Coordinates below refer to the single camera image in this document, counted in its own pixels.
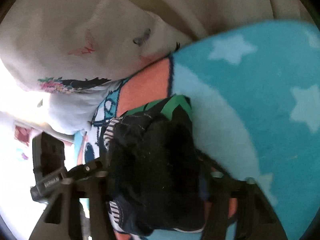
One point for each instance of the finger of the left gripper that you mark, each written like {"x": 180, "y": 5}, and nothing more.
{"x": 98, "y": 167}

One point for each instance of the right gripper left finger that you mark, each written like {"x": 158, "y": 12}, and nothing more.
{"x": 77, "y": 210}

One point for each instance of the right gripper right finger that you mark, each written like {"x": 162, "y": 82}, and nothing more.
{"x": 243, "y": 200}

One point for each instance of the striped navy white pants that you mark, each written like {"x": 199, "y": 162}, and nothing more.
{"x": 154, "y": 168}

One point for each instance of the turquoise star cartoon blanket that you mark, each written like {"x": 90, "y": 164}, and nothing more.
{"x": 254, "y": 93}

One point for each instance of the cream floral pillow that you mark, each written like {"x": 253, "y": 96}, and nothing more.
{"x": 67, "y": 46}

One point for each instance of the white plain pillow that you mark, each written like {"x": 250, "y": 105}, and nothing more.
{"x": 67, "y": 113}

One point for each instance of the beige padded headboard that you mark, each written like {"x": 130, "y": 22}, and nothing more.
{"x": 201, "y": 18}

